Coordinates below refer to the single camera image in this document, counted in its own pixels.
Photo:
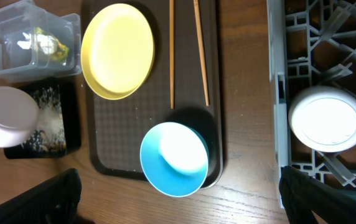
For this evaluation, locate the white cup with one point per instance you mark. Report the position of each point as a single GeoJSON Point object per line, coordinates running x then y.
{"type": "Point", "coordinates": [324, 118]}

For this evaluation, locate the wooden chopstick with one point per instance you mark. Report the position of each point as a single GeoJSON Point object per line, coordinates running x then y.
{"type": "Point", "coordinates": [171, 50]}
{"type": "Point", "coordinates": [201, 50]}

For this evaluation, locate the light blue bowl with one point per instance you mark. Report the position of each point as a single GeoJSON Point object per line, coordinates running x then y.
{"type": "Point", "coordinates": [174, 159]}

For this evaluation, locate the white tissue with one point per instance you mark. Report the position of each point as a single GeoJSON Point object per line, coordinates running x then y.
{"type": "Point", "coordinates": [46, 43]}

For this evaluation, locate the white bowl with crumbs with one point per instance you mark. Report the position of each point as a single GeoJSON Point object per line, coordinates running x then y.
{"type": "Point", "coordinates": [19, 115]}

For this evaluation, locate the dark brown serving tray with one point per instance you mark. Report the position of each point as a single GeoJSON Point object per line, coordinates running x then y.
{"type": "Point", "coordinates": [116, 127]}

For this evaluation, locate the spilled rice and nuts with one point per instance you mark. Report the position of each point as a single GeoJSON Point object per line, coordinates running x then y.
{"type": "Point", "coordinates": [49, 136]}

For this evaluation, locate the clear plastic bin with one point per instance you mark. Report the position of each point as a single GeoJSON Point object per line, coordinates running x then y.
{"type": "Point", "coordinates": [19, 65]}

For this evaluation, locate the yellow round plate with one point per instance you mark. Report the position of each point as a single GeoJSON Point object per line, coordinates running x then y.
{"type": "Point", "coordinates": [117, 51]}

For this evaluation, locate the grey dishwasher rack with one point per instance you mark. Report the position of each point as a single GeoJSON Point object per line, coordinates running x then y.
{"type": "Point", "coordinates": [311, 43]}

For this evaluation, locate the black plastic tray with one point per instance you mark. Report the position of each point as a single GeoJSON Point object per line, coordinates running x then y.
{"type": "Point", "coordinates": [71, 120]}

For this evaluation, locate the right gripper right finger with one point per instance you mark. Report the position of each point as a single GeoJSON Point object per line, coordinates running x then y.
{"type": "Point", "coordinates": [304, 197]}

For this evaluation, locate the green orange snack wrapper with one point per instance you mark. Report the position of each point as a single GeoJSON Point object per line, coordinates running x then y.
{"type": "Point", "coordinates": [62, 51]}

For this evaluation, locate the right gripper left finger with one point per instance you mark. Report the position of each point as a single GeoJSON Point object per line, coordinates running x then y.
{"type": "Point", "coordinates": [53, 201]}

